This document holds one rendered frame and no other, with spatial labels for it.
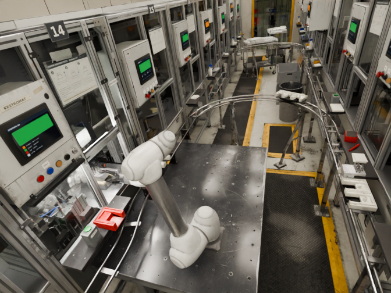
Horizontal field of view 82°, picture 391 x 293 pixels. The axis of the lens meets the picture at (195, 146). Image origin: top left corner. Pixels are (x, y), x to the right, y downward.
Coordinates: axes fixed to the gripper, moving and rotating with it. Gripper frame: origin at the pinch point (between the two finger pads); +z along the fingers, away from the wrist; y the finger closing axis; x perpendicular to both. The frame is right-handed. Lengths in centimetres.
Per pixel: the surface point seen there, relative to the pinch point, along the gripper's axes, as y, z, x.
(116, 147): 8.0, 3.1, -26.8
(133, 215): -32.0, -21.2, 8.7
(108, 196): -9.0, -8.9, 12.0
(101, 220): -3.6, -22.4, 35.6
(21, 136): 65, -17, 46
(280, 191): -99, -136, -104
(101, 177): 2.0, -1.8, 4.5
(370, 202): -14, -183, -17
